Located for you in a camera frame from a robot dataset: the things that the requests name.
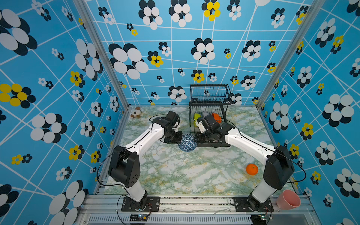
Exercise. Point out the black wire dish rack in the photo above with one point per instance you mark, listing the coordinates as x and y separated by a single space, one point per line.
207 99

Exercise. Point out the lime green bowl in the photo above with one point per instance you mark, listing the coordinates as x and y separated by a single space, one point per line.
196 117

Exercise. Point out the circuit board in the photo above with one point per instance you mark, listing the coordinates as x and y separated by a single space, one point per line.
259 219
139 218

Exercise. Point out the orange plastic bowl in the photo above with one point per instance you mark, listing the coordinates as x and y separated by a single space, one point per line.
217 117

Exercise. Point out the left circuit board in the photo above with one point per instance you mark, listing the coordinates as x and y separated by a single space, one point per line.
139 218

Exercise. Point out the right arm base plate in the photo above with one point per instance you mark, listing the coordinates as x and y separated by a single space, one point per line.
246 204

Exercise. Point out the right circuit board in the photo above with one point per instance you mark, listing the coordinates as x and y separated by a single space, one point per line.
259 219

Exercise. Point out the small plush toy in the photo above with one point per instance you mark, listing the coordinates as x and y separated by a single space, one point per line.
136 113

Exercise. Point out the blue patterned bowl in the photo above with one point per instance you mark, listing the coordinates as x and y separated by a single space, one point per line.
187 143

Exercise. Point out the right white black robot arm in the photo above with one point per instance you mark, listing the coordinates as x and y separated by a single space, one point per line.
276 159

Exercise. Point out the orange fruit right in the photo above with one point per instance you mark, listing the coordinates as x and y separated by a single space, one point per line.
252 169

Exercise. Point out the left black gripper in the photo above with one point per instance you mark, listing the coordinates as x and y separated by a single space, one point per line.
177 140

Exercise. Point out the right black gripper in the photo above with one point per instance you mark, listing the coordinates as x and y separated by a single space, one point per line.
198 140

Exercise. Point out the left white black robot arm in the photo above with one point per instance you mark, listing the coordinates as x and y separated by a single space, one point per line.
124 166

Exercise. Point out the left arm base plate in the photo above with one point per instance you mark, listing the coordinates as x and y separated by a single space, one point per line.
151 203

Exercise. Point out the pink plastic cup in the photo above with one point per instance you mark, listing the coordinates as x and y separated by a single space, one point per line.
288 200

